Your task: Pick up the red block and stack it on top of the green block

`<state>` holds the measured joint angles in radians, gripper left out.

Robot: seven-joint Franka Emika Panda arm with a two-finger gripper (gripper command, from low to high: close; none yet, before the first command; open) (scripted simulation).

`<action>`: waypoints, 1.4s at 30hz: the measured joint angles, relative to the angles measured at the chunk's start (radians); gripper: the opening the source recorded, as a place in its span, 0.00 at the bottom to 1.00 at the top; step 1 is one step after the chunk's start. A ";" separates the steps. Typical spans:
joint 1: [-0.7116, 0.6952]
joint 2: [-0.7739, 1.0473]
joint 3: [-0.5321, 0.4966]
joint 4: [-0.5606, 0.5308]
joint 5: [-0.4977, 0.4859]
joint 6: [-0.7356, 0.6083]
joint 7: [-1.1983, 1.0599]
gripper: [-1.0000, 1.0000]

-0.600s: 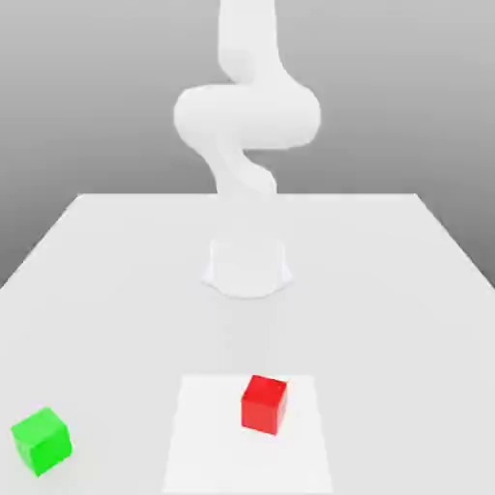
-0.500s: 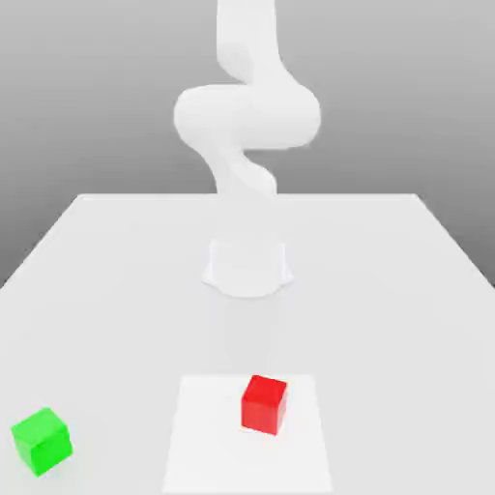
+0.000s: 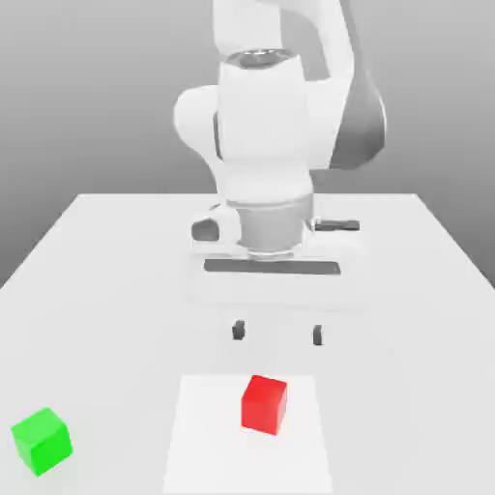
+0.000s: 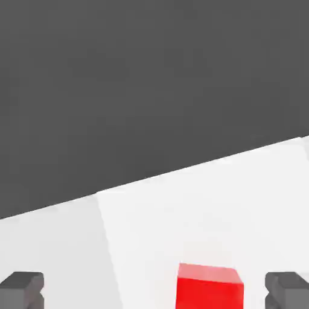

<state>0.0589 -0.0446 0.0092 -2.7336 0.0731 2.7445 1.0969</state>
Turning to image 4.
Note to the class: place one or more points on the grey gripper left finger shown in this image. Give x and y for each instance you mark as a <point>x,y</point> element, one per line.
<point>20,289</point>

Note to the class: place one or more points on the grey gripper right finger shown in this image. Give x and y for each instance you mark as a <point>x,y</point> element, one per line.
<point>288,291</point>

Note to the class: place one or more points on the small red cube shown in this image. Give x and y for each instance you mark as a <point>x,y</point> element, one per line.
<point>208,289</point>

